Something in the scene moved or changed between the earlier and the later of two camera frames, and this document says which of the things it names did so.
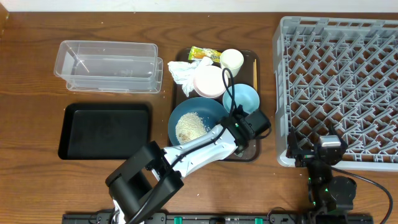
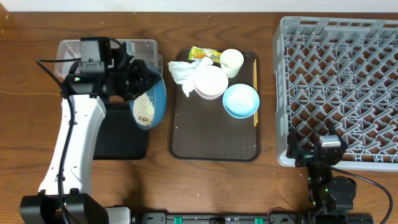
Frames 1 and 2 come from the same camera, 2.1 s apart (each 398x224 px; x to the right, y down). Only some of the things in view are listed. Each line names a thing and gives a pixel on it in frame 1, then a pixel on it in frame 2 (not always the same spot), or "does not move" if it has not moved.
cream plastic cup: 232,59 does not move
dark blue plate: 211,111 -> 148,110
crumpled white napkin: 183,73 does not move
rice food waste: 189,126 -> 143,109
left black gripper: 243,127 -> 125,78
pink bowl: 209,81 does not move
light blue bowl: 244,95 does not move
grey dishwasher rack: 341,71 does not move
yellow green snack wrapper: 196,53 does not move
